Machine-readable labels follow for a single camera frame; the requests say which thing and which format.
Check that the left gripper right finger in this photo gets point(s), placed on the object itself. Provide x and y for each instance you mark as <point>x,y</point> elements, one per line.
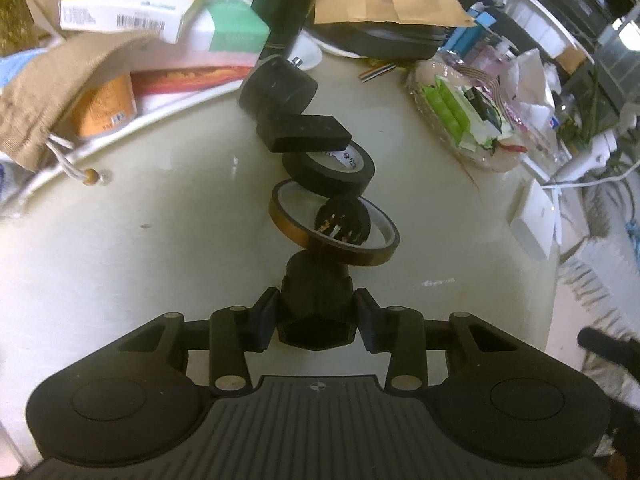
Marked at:
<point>398,331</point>

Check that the amber kapton tape roll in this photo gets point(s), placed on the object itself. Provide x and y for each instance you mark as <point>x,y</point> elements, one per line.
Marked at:
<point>345,228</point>

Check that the black electrical tape roll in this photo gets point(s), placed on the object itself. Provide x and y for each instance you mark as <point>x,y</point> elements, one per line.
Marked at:
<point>329,174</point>

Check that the white power bank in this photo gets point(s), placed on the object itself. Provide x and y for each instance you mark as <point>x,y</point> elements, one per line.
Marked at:
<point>534,220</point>

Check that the small black rectangular box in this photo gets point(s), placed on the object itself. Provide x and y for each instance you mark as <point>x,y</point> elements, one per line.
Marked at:
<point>291,133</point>

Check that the beige drawstring pouch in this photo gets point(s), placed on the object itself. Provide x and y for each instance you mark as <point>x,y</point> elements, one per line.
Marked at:
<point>49,86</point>

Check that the orange round tin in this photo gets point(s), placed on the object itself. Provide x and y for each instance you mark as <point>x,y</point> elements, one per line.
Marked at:
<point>104,109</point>

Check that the green tissue pack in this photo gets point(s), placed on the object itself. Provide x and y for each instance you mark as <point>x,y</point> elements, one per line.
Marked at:
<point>237,28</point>

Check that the white serving tray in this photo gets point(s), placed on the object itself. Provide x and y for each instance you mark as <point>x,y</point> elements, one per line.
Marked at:
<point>17,185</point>

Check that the brown paper envelope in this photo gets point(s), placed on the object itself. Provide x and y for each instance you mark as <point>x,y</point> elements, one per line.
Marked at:
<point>445,13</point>

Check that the clear glass snack dish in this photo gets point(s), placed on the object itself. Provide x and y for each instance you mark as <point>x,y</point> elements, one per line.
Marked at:
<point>466,109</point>

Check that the white plastic tub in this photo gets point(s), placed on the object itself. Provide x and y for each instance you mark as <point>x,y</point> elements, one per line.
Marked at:
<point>543,27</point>

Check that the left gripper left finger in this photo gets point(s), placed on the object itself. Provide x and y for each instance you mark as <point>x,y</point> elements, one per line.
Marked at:
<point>232,332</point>

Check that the black cylinder lens cap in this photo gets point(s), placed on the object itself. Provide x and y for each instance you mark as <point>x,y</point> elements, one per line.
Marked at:
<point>276,86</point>

